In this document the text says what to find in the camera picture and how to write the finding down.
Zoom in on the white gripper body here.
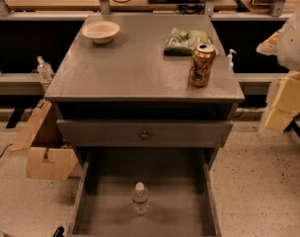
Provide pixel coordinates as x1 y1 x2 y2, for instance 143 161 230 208
272 72 300 117

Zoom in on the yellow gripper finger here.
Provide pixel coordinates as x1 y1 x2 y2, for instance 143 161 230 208
256 31 280 55
264 110 293 132

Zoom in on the clear plastic water bottle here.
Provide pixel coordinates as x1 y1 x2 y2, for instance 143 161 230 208
131 182 149 215

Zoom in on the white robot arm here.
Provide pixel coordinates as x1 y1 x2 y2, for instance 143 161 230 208
257 6 300 132

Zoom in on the white pump dispenser bottle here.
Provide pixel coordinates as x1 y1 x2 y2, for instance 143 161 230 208
227 48 237 69

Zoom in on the open grey middle drawer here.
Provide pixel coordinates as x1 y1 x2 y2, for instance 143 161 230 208
67 148 221 237

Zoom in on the grey drawer cabinet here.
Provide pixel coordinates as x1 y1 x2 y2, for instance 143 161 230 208
44 13 244 163

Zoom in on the grey top drawer with knob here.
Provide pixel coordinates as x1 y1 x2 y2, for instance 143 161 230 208
57 119 233 148

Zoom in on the clear bottle on left shelf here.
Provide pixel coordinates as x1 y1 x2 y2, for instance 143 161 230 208
37 56 54 82

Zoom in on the black stand leg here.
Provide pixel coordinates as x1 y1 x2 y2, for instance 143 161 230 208
285 120 300 139

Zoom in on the gold soda can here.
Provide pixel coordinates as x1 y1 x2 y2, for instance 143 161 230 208
188 43 216 87

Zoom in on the green chip bag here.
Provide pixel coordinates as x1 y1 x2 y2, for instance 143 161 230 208
164 28 212 56

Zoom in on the white ceramic bowl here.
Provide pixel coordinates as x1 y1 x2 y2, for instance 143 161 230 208
82 21 119 43

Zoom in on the cardboard box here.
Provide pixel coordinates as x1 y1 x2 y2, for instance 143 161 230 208
10 100 82 181

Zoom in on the black cable on floor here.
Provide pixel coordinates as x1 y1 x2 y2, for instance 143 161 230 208
0 143 14 173

